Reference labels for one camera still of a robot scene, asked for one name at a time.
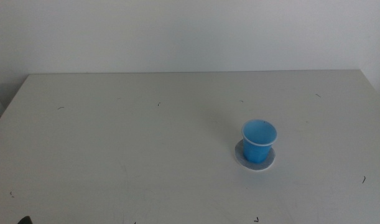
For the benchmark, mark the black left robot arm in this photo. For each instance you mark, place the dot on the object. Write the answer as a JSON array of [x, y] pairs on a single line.
[[25, 221]]

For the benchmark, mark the grey round cup mat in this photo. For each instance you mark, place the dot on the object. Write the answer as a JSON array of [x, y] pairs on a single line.
[[268, 164]]

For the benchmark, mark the blue plastic cup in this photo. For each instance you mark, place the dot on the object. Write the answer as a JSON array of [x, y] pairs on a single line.
[[258, 149]]

